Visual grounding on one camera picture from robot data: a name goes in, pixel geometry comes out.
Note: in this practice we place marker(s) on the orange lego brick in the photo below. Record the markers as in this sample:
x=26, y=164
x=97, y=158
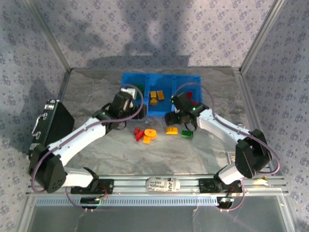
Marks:
x=146, y=139
x=153, y=94
x=153, y=102
x=160, y=95

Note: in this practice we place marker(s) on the long green lego brick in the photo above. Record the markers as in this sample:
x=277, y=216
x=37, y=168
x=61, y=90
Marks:
x=187, y=134

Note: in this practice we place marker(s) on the red lego brick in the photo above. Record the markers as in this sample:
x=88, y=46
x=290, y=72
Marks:
x=189, y=94
x=136, y=131
x=140, y=136
x=194, y=101

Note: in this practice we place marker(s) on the blue three-compartment plastic bin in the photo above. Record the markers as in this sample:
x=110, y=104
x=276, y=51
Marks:
x=164, y=82

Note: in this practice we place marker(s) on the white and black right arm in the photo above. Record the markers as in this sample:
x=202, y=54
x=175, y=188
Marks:
x=222, y=125

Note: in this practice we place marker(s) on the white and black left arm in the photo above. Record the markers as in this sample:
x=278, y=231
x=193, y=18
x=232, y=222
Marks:
x=79, y=135

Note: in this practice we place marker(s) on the yellow lego brick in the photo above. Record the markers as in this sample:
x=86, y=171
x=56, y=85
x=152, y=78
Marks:
x=172, y=130

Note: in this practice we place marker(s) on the orange round lego disc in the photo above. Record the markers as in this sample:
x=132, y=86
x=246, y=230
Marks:
x=153, y=133

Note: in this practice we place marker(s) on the small printed card box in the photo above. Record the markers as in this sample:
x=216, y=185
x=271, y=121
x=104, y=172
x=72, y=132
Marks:
x=233, y=158

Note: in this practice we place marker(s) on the white printed label roll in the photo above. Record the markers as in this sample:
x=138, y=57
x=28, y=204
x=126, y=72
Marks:
x=161, y=184

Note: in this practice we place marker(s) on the floral patterned backdrop cloth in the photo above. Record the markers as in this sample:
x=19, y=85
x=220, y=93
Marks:
x=154, y=24
x=285, y=96
x=19, y=72

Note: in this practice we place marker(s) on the small black control board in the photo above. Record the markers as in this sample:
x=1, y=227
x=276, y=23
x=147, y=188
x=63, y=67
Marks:
x=224, y=201
x=89, y=200

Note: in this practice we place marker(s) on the crumpled yellow tape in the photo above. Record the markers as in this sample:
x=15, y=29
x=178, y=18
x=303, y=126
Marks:
x=260, y=180

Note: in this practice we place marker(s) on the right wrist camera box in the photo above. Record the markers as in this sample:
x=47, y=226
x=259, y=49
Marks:
x=181, y=101

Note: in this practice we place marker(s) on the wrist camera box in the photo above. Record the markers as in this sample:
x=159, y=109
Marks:
x=181, y=101
x=129, y=93

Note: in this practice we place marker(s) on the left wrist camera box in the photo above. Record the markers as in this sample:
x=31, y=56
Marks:
x=129, y=93

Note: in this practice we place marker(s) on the aluminium side frame rail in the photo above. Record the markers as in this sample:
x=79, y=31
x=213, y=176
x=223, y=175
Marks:
x=64, y=84
x=249, y=108

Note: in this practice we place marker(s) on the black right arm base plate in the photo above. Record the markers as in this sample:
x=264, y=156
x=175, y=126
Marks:
x=205, y=186

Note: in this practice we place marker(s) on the wide aluminium base rail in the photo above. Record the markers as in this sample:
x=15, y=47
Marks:
x=130, y=184

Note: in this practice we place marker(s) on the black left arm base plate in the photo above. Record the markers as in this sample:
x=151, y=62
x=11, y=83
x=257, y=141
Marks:
x=108, y=187

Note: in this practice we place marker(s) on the aluminium corner frame post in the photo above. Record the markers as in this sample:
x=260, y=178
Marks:
x=260, y=36
x=51, y=36

